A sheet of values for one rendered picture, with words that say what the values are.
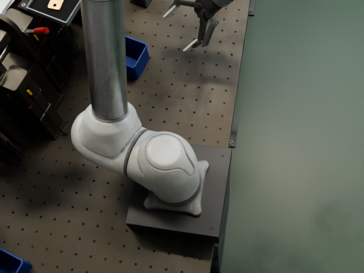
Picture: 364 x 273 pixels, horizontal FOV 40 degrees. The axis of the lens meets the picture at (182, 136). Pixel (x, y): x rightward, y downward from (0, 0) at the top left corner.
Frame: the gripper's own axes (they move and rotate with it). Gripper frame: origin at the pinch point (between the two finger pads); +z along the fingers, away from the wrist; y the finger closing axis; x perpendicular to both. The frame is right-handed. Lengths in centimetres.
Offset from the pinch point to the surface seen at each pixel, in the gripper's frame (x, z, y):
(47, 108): -40, 32, 1
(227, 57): 18.0, 0.1, 14.5
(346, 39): 124, 2, 28
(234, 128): 62, 48, 38
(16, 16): -44, 16, -25
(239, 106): 71, 45, 30
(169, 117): -7.2, 17.2, 23.6
